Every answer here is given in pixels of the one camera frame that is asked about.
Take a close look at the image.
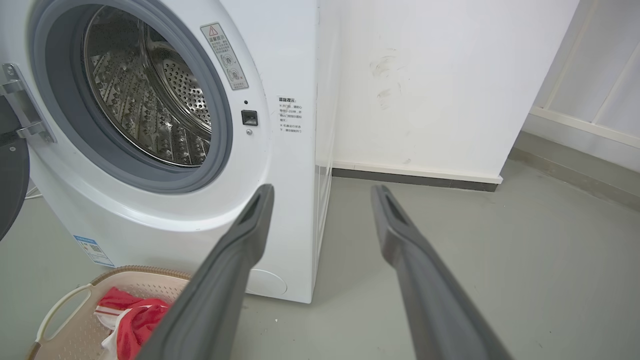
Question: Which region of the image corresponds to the white text notice sticker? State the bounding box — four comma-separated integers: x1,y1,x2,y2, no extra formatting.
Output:
277,96,304,135

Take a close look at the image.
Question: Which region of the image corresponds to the metal door hinge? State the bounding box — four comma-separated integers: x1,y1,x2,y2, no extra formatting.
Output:
0,62,57,144

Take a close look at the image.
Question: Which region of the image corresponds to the dark grey baseboard strip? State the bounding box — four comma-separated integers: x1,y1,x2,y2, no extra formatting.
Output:
332,168,500,193

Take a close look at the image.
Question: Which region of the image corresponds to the beige plastic laundry basket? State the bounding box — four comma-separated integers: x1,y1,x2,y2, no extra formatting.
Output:
26,265,193,360

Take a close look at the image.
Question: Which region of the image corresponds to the warning label sticker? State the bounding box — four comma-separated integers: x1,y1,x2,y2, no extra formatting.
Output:
200,22,249,91

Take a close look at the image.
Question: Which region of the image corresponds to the stainless steel washing machine drum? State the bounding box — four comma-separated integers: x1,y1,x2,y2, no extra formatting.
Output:
82,5,213,168

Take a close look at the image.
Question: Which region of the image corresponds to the white front-load washing machine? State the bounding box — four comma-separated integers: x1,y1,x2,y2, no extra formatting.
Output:
0,0,342,305

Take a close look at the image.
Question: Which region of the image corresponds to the dark washing machine door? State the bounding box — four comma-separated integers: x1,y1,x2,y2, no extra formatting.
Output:
0,95,31,242

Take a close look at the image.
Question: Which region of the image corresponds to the blue energy label sticker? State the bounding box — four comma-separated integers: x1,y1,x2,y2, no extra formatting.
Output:
73,235,115,267

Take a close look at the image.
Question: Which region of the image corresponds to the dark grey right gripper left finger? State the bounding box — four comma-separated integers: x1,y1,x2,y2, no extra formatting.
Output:
136,184,275,360

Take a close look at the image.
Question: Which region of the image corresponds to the red cloth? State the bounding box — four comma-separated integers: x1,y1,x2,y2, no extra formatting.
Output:
95,286,173,360

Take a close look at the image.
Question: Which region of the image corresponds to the round white filter cover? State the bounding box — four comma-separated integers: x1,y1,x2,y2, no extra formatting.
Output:
245,269,288,297

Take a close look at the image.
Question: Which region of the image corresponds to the white framed wall partition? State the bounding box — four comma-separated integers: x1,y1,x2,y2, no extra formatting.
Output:
520,0,640,173

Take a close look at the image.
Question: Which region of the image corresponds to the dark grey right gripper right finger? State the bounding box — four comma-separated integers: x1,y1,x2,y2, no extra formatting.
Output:
371,185,513,360

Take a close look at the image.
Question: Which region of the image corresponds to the grey rubber door gasket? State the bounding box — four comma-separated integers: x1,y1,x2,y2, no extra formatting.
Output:
29,0,234,195

